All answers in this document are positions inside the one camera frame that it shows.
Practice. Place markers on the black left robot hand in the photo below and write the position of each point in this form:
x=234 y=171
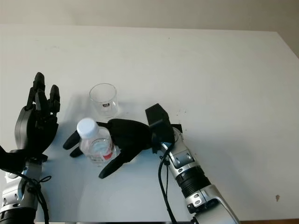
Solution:
x=32 y=133

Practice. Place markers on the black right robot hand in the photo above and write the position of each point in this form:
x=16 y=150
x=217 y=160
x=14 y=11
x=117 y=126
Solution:
x=130 y=137

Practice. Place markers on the clear water bottle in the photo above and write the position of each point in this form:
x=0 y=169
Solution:
x=93 y=144

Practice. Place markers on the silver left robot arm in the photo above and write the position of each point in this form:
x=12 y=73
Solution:
x=16 y=198

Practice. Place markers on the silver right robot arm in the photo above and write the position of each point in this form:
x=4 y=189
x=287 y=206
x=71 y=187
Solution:
x=198 y=182

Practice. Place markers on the clear glass cup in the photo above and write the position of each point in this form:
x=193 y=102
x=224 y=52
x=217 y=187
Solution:
x=104 y=100

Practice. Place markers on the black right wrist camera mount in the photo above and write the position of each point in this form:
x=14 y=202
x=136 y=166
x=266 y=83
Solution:
x=158 y=121

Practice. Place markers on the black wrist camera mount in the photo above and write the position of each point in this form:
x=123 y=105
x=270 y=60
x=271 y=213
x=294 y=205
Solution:
x=11 y=161
x=158 y=121

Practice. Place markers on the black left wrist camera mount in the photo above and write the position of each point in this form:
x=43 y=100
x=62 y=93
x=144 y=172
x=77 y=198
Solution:
x=11 y=161

